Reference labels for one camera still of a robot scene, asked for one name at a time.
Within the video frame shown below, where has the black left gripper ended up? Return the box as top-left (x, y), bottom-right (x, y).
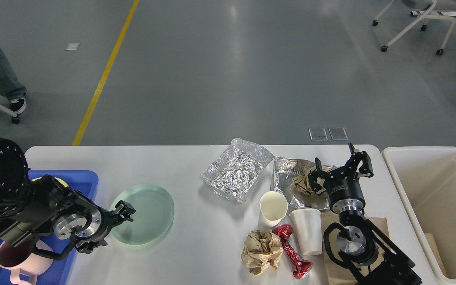
top-left (52, 201), bottom-right (136, 254)

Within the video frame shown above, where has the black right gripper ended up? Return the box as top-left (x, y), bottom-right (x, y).
top-left (308, 143), bottom-right (374, 214)

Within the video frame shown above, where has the mint green plate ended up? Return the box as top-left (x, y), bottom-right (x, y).
top-left (111, 184), bottom-right (175, 245)

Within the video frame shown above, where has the pink ribbed mug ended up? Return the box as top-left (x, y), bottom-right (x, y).
top-left (0, 239), bottom-right (53, 285)

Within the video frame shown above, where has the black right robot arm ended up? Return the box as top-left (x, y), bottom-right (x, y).
top-left (307, 143), bottom-right (422, 285)

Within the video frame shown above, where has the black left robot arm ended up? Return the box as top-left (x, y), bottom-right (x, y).
top-left (0, 138), bottom-right (136, 261)

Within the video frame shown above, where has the crumpled brown paper on foil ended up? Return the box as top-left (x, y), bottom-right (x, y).
top-left (293, 164), bottom-right (322, 196)

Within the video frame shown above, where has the flat foil sheet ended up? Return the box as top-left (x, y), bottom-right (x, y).
top-left (271, 156), bottom-right (329, 211)

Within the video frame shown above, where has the blue plastic tray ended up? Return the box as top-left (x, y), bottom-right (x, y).
top-left (0, 170), bottom-right (98, 285)

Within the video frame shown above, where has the white paper cup inverted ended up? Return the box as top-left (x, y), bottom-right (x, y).
top-left (290, 209), bottom-right (323, 256)

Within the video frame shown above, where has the yellow plate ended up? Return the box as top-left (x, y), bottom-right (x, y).
top-left (31, 177), bottom-right (69, 187)

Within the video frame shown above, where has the white paper cup upright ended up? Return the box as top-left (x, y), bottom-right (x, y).
top-left (259, 191), bottom-right (288, 228)

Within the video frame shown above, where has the red foil wrapper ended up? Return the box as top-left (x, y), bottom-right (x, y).
top-left (272, 224), bottom-right (313, 280)

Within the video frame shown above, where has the crumpled foil tray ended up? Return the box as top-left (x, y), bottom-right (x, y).
top-left (200, 138), bottom-right (274, 203)

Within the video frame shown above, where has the brown paper bag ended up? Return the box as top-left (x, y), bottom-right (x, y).
top-left (321, 211), bottom-right (389, 285)

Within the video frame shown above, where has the crumpled brown paper ball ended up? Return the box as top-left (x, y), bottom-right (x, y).
top-left (240, 230), bottom-right (283, 276)

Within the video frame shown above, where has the beige plastic bin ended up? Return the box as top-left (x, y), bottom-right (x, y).
top-left (382, 146), bottom-right (456, 285)

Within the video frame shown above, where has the white rolling chair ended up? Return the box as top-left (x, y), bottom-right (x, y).
top-left (380, 0), bottom-right (456, 55)

